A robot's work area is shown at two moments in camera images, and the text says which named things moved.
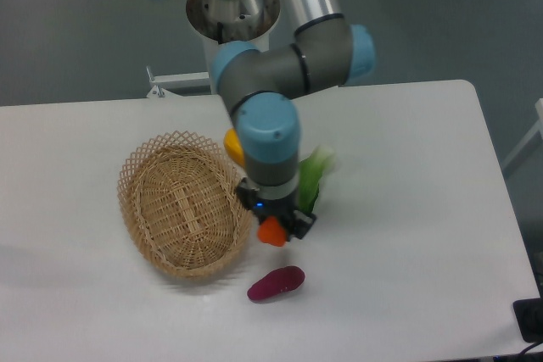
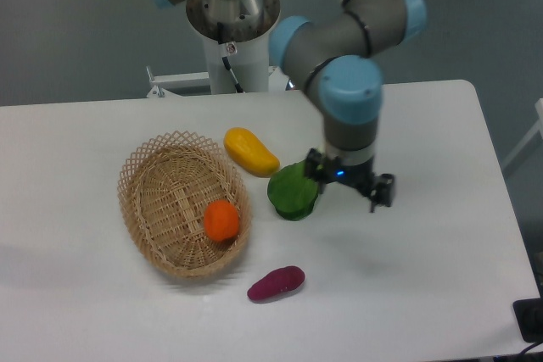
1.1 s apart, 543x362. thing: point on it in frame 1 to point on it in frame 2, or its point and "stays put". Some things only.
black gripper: x=281 y=208 to x=361 y=177
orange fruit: x=270 y=231 to x=221 y=219
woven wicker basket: x=183 y=206 stays put
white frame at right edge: x=539 y=106 stays put
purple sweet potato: x=277 y=281 stays put
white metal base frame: x=162 y=83 stays put
